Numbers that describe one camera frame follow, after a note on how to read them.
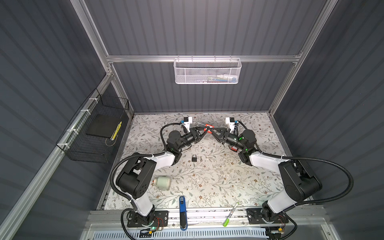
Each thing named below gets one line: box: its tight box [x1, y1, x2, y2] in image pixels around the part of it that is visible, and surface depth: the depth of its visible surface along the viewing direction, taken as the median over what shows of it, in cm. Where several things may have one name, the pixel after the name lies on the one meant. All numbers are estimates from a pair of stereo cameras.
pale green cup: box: [153, 176, 171, 191], surface depth 80 cm
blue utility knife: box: [179, 196, 188, 231], surface depth 75 cm
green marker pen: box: [223, 202, 240, 227], surface depth 76 cm
